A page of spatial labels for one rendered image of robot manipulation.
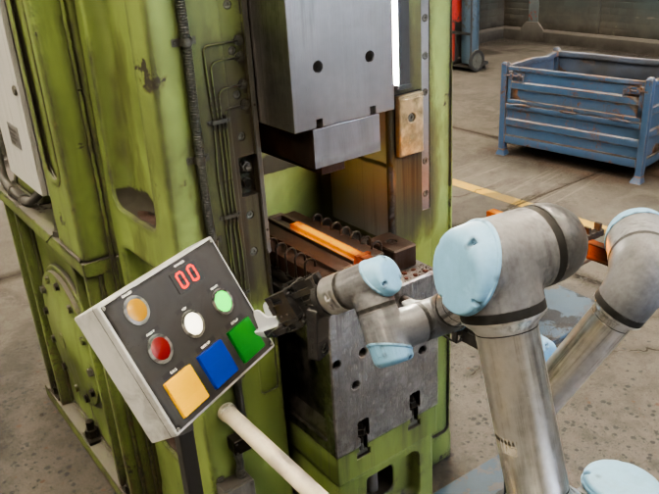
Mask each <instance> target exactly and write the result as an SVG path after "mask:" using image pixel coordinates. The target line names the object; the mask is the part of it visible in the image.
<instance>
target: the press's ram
mask: <svg viewBox="0 0 659 494"><path fill-rule="evenodd" d="M246 1H247V12H248V22H249V31H250V41H251V51H252V62H253V72H254V81H255V91H256V101H257V112H258V122H259V123H262V124H267V125H270V126H273V127H276V128H279V129H282V130H285V131H288V132H291V133H294V134H296V133H300V132H304V131H308V130H312V129H316V128H317V126H320V127H324V126H328V125H332V124H339V123H343V122H347V121H351V120H355V119H359V118H363V117H366V116H369V115H370V114H371V113H372V114H378V113H382V112H386V111H390V110H393V109H394V74H393V28H392V0H246Z"/></svg>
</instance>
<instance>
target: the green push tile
mask: <svg viewBox="0 0 659 494"><path fill-rule="evenodd" d="M255 330H256V328H255V326H254V324H253V323H252V321H251V319H249V317H246V318H244V319H243V320H242V321H240V322H239V323H238V324H237V325H235V326H234V327H233V328H232V329H230V330H229V331H228V332H227V336H228V338H229V340H230V342H231V344H232V345H233V347H234V349H235V350H236V352H237V354H238V355H239V357H240V359H241V360H242V362H243V364H245V363H247V362H248V361H249V360H250V359H252V358H253V357H254V356H255V355H256V354H257V353H258V352H259V351H260V350H261V349H263V348H264V347H265V343H264V341H263V340H262V338H261V336H259V335H257V334H256V333H255V332H254V331H255Z"/></svg>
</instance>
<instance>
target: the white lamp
mask: <svg viewBox="0 0 659 494"><path fill-rule="evenodd" d="M184 323H185V327H186V329H187V330H188V331H189V332H190V333H192V334H198V333H200V332H201V330H202V327H203V323H202V320H201V319H200V317H199V316H198V315H196V314H194V313H189V314H188V315H187V316H186V317H185V320H184Z"/></svg>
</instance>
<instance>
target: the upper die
mask: <svg viewBox="0 0 659 494"><path fill-rule="evenodd" d="M259 131H260V141H261V149H263V150H266V151H269V152H271V153H274V154H277V155H279V156H282V157H284V158H286V159H289V160H291V161H294V162H297V163H299V164H302V165H305V166H307V167H310V168H312V169H315V170H316V169H319V168H323V167H326V166H330V165H333V164H337V163H340V162H344V161H347V160H351V159H354V158H358V157H361V156H365V155H368V154H372V153H375V152H378V151H380V114H372V113H371V114H370V115H369V116H366V117H363V118H359V119H355V120H351V121H347V122H343V123H336V124H332V125H328V126H324V127H320V126H317V128H316V129H312V130H308V131H304V132H300V133H296V134H294V133H291V132H288V131H285V130H282V129H279V128H276V127H273V126H270V125H267V124H264V123H259Z"/></svg>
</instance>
